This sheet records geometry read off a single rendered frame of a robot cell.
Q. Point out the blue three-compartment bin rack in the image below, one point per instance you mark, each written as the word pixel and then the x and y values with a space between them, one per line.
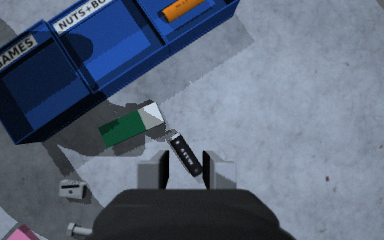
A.
pixel 105 44

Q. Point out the orange aa battery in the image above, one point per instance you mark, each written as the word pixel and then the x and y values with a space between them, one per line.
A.
pixel 179 8

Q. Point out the green and white eraser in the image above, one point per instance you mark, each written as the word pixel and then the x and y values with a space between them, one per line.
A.
pixel 131 124

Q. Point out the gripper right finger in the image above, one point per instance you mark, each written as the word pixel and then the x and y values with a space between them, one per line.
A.
pixel 217 173

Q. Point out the black battery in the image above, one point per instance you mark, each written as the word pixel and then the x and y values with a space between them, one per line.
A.
pixel 186 154

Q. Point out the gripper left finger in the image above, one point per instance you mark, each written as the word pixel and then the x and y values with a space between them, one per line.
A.
pixel 153 173

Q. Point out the grey bolt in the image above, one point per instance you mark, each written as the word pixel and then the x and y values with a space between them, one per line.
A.
pixel 72 229

